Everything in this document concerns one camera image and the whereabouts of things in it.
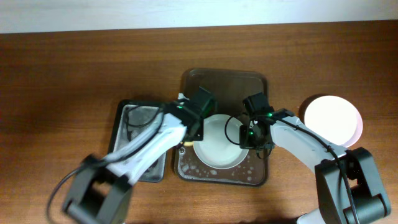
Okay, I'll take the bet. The brown plastic serving tray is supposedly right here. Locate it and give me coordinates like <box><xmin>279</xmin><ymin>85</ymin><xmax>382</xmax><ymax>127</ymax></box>
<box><xmin>174</xmin><ymin>68</ymin><xmax>269</xmax><ymax>187</ymax></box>

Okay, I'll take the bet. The light green plate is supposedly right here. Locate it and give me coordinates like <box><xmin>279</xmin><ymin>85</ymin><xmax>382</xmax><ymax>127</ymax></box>
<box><xmin>193</xmin><ymin>114</ymin><xmax>249</xmax><ymax>169</ymax></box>

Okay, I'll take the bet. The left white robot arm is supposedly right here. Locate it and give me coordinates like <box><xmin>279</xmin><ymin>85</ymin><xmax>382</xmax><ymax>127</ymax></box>
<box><xmin>62</xmin><ymin>100</ymin><xmax>211</xmax><ymax>223</ymax></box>

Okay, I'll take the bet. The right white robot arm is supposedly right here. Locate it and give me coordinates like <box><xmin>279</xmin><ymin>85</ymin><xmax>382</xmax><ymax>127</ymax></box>
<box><xmin>239</xmin><ymin>109</ymin><xmax>391</xmax><ymax>223</ymax></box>

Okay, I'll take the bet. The small black metal tray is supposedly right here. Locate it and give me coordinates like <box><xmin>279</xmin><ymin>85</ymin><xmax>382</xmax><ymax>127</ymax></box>
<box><xmin>108</xmin><ymin>100</ymin><xmax>167</xmax><ymax>183</ymax></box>

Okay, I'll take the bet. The yellow green sponge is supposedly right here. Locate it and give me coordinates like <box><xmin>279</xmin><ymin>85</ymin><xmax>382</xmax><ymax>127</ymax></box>
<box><xmin>183</xmin><ymin>141</ymin><xmax>194</xmax><ymax>147</ymax></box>

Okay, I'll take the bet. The pink plate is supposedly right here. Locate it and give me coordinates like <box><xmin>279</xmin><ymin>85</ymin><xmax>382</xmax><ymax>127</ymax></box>
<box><xmin>342</xmin><ymin>108</ymin><xmax>363</xmax><ymax>147</ymax></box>

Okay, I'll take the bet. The cream white plate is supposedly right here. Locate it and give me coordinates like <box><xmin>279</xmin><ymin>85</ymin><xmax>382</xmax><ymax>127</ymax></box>
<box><xmin>303</xmin><ymin>95</ymin><xmax>356</xmax><ymax>146</ymax></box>

